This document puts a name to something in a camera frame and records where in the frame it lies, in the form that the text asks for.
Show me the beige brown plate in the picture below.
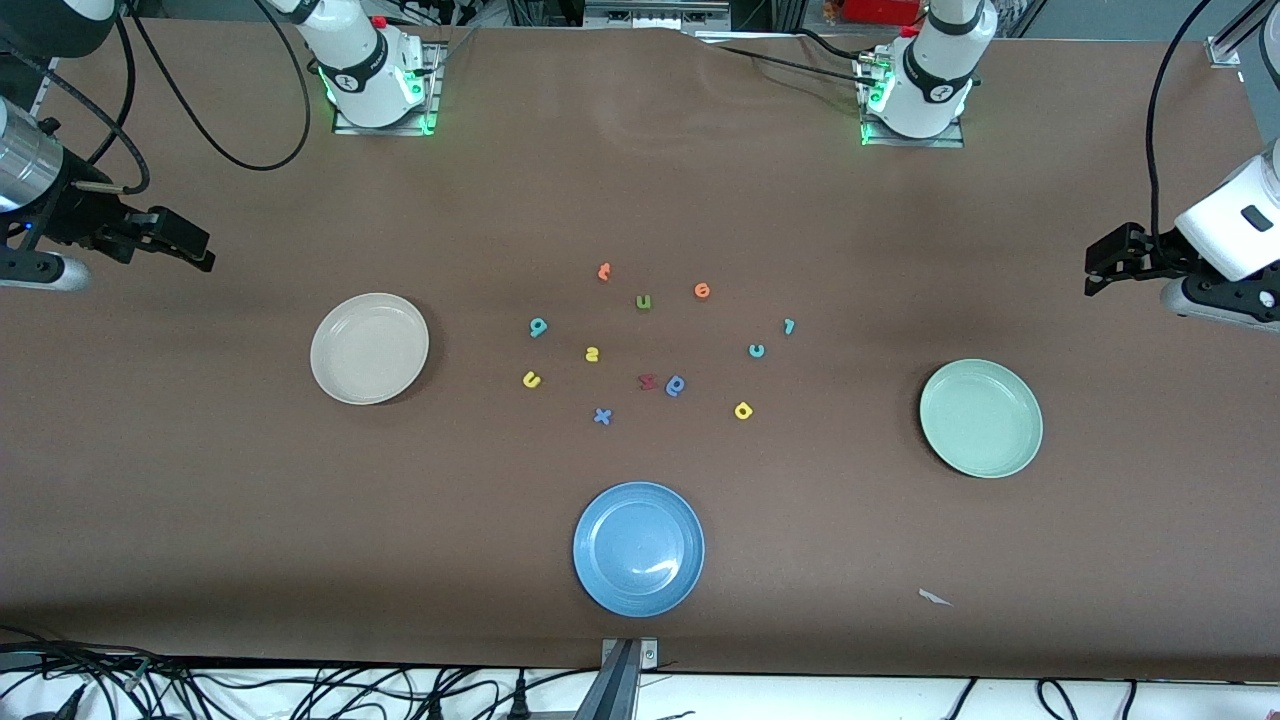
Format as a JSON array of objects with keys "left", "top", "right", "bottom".
[{"left": 309, "top": 292, "right": 431, "bottom": 406}]

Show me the light green plate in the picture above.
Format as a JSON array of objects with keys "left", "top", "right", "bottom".
[{"left": 919, "top": 358, "right": 1044, "bottom": 480}]

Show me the brown table cover sheet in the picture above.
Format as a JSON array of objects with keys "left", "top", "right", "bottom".
[{"left": 0, "top": 15, "right": 1280, "bottom": 681}]

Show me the red box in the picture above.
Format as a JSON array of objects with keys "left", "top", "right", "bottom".
[{"left": 840, "top": 0, "right": 923, "bottom": 26}]

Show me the grey power strip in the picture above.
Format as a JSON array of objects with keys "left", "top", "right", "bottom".
[{"left": 585, "top": 0, "right": 731, "bottom": 29}]

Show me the blue plate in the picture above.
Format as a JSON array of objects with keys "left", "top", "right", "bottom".
[{"left": 572, "top": 481, "right": 706, "bottom": 618}]

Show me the grey aluminium beam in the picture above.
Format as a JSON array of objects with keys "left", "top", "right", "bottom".
[{"left": 572, "top": 640, "right": 643, "bottom": 720}]

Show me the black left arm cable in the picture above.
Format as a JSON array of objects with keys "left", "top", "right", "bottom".
[{"left": 1146, "top": 0, "right": 1236, "bottom": 266}]

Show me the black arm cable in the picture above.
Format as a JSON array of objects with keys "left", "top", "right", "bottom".
[
  {"left": 0, "top": 0, "right": 313, "bottom": 196},
  {"left": 1146, "top": 0, "right": 1236, "bottom": 266}
]

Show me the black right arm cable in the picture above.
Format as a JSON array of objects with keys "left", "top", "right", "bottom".
[{"left": 0, "top": 0, "right": 313, "bottom": 196}]

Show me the aluminium frame profile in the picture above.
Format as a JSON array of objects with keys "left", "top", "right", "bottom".
[
  {"left": 1205, "top": 0, "right": 1280, "bottom": 69},
  {"left": 28, "top": 60, "right": 56, "bottom": 126}
]

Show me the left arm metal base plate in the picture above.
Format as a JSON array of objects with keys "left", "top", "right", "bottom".
[{"left": 858, "top": 55, "right": 967, "bottom": 150}]

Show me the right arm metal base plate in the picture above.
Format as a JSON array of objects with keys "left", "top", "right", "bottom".
[{"left": 332, "top": 42, "right": 442, "bottom": 137}]

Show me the short black base cable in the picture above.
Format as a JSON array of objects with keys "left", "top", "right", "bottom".
[{"left": 795, "top": 28, "right": 873, "bottom": 59}]

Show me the long black base cable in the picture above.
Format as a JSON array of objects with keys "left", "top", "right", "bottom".
[{"left": 700, "top": 40, "right": 873, "bottom": 89}]

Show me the metal table edge bracket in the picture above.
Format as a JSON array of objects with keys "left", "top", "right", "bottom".
[{"left": 600, "top": 637, "right": 660, "bottom": 673}]

